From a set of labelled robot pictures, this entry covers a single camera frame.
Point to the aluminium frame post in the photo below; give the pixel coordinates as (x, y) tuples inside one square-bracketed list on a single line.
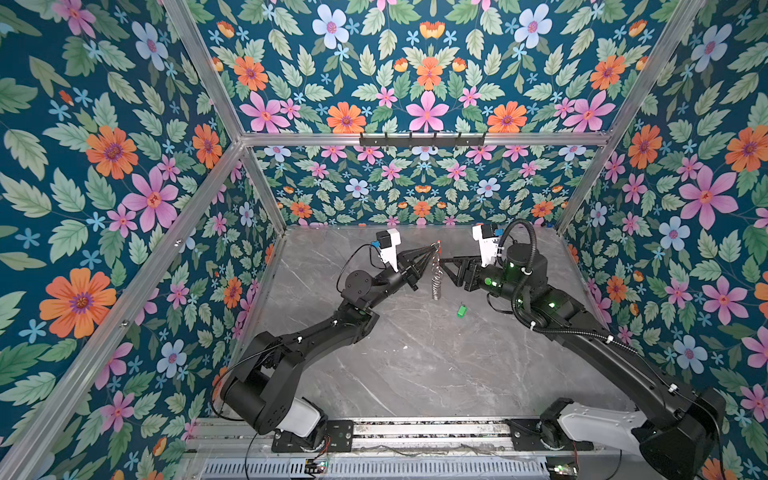
[(682, 19), (189, 33)]

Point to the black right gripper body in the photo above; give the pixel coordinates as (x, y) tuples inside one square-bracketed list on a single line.
[(491, 279)]

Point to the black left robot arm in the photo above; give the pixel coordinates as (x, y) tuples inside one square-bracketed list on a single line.
[(261, 388)]

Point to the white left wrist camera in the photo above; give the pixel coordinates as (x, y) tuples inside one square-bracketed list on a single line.
[(388, 241)]

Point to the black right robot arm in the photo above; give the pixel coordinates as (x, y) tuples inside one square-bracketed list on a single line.
[(673, 428)]

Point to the white vented cable duct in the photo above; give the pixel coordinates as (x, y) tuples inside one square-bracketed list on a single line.
[(377, 468)]

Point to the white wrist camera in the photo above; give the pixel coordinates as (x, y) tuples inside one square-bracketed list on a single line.
[(487, 237), (388, 241)]

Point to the aluminium frame post right rear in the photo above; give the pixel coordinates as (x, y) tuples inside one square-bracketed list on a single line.
[(682, 19)]

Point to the black hook rail on frame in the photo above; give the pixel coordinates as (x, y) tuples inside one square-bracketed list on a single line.
[(436, 139)]

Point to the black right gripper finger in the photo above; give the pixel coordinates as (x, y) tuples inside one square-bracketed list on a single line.
[(460, 261), (460, 274)]

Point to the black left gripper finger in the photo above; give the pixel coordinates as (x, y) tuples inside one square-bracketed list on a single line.
[(417, 258), (415, 275)]

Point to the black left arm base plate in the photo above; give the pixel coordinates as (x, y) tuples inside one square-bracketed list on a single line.
[(328, 436)]

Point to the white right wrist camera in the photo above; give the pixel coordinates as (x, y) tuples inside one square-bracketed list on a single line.
[(487, 237)]

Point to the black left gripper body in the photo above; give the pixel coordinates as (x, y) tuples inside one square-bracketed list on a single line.
[(388, 283)]

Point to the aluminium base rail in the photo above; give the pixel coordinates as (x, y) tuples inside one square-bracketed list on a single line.
[(411, 435)]

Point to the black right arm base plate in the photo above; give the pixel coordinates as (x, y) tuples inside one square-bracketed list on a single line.
[(533, 434)]

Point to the aluminium frame horizontal rear bar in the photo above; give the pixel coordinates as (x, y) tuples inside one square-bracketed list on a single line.
[(524, 139)]

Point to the aluminium frame bar left side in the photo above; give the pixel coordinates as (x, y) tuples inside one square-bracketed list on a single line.
[(49, 421)]

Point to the aluminium frame post left rear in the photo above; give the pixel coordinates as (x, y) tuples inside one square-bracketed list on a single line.
[(189, 33)]

